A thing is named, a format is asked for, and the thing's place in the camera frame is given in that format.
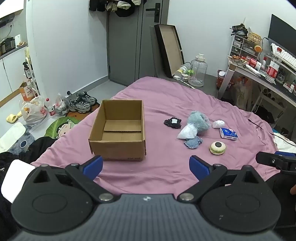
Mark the green cartoon floor mat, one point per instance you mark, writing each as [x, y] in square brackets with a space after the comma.
[59, 128]

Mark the black frilly cloth white tag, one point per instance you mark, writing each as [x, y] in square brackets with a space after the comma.
[172, 124]

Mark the clothes hanging on door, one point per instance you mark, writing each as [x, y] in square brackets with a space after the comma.
[115, 7]

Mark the black clothing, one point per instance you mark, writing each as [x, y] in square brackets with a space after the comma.
[41, 148]

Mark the white keyboard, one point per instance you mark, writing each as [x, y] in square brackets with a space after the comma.
[285, 55]

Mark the orange white cardboard box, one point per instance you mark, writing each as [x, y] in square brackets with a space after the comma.
[26, 92]

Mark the large clear water jug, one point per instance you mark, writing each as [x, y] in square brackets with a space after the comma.
[197, 71]

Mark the grey sneaker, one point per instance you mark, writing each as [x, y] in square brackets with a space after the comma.
[79, 106]
[89, 98]

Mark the large red label bottle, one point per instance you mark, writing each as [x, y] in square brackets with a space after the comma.
[274, 66]

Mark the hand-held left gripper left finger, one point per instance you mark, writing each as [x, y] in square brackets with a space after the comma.
[93, 167]

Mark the white desk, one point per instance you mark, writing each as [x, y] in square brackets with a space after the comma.
[261, 81]

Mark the white cushion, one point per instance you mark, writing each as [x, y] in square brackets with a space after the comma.
[11, 135]

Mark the wicker basket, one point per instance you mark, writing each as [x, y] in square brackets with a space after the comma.
[254, 38]

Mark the white pillow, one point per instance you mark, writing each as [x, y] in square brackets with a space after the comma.
[285, 144]

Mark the burger squishy toy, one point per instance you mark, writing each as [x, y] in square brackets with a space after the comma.
[217, 148]

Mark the grey door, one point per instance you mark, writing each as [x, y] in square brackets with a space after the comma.
[124, 51]

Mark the pink bed sheet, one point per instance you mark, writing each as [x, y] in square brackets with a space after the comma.
[161, 104]

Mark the white kitchen cabinet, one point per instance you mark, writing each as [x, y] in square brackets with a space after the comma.
[11, 76]

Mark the white soft ball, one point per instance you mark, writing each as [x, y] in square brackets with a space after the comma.
[218, 124]

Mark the person's right hand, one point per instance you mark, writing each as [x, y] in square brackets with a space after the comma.
[293, 189]

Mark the black shallow box lid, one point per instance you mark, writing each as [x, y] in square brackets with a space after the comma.
[170, 46]

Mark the black spray bottle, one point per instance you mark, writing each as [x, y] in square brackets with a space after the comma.
[28, 71]

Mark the brown cardboard box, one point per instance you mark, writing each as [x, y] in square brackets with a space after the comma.
[115, 148]

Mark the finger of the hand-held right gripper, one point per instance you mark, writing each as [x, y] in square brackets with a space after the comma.
[266, 158]

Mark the yellow slipper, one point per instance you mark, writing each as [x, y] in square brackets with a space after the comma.
[11, 118]

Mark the grey fluffy rug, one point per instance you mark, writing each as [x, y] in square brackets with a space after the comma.
[23, 143]

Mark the blue-grey plush toy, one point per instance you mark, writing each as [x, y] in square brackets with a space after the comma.
[198, 119]

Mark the blue knitted cloth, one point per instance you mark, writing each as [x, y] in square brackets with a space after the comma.
[193, 142]

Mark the white red-print plastic bag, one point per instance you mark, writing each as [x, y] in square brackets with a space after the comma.
[33, 113]

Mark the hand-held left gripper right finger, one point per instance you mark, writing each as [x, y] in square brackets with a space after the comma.
[198, 168]

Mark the small white box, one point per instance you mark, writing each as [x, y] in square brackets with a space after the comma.
[184, 77]

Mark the blue tissue packet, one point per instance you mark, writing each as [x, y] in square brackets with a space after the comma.
[228, 134]

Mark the grey drawer organizer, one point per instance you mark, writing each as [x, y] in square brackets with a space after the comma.
[238, 46]

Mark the red label water bottle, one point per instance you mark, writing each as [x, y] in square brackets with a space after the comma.
[50, 110]

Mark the red container white lid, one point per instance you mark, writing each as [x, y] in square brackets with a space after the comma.
[220, 81]

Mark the orange plastic bag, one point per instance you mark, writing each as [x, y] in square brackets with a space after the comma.
[240, 91]

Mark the clear plastic bag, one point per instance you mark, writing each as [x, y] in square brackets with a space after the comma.
[61, 106]

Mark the black monitor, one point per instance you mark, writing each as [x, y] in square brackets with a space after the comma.
[283, 32]

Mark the white paper sheet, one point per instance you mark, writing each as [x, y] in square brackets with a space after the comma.
[13, 180]

